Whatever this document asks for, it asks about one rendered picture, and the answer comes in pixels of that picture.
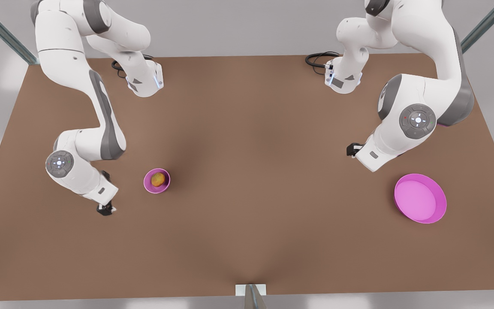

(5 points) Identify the small pink plate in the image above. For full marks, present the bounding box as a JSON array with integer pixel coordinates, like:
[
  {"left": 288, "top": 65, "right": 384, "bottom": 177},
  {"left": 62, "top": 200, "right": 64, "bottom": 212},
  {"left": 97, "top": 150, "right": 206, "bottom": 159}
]
[{"left": 143, "top": 168, "right": 171, "bottom": 194}]

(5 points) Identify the large pink bowl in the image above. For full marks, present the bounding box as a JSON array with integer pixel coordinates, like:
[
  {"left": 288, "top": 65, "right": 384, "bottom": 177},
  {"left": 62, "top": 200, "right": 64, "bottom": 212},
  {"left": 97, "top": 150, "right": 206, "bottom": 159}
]
[{"left": 394, "top": 173, "right": 448, "bottom": 224}]

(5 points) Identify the black cable loop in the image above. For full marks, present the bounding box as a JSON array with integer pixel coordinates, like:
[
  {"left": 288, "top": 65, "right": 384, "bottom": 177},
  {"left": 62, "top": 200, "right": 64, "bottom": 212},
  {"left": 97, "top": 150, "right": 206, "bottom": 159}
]
[
  {"left": 111, "top": 54, "right": 154, "bottom": 79},
  {"left": 305, "top": 51, "right": 343, "bottom": 69}
]

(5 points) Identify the white frame post foot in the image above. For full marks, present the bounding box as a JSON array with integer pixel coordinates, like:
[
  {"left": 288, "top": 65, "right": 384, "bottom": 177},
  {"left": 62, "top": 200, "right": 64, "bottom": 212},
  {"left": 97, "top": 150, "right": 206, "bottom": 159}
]
[{"left": 235, "top": 284, "right": 268, "bottom": 297}]

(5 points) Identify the silver frame post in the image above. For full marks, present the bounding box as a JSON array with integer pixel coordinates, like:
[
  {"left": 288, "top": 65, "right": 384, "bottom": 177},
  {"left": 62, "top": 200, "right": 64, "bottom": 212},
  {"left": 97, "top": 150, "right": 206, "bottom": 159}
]
[
  {"left": 0, "top": 0, "right": 40, "bottom": 65},
  {"left": 460, "top": 0, "right": 494, "bottom": 54},
  {"left": 244, "top": 284, "right": 268, "bottom": 309}
]

